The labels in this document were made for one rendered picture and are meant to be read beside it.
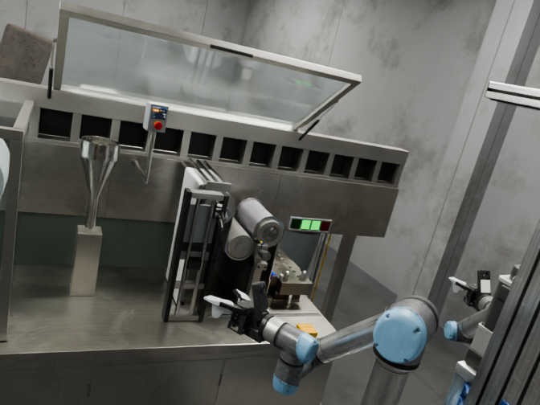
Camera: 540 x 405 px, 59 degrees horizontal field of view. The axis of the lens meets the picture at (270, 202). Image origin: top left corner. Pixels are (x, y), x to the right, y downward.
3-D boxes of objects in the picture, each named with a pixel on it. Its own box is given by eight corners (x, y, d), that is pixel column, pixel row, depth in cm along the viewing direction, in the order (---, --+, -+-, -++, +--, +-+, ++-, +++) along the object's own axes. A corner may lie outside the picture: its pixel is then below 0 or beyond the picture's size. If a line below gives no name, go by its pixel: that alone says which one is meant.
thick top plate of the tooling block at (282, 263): (279, 295, 214) (282, 283, 212) (249, 255, 248) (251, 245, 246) (309, 295, 220) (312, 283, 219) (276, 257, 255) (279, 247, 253)
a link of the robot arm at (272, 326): (278, 325, 132) (292, 319, 139) (264, 317, 134) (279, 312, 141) (270, 349, 133) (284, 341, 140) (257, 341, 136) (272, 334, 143)
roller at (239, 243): (225, 259, 201) (231, 234, 197) (209, 235, 223) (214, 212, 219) (251, 261, 206) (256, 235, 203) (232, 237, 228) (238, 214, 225)
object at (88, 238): (63, 299, 184) (79, 158, 168) (63, 282, 196) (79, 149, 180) (100, 299, 190) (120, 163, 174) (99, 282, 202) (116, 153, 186)
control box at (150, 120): (148, 132, 170) (153, 104, 167) (142, 128, 175) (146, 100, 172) (166, 134, 174) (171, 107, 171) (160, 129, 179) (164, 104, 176)
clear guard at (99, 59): (68, 12, 144) (68, 10, 144) (59, 87, 187) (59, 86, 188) (353, 80, 189) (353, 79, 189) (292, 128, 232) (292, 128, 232)
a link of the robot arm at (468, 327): (526, 309, 144) (443, 347, 185) (559, 316, 145) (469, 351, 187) (520, 274, 150) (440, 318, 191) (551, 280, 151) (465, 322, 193)
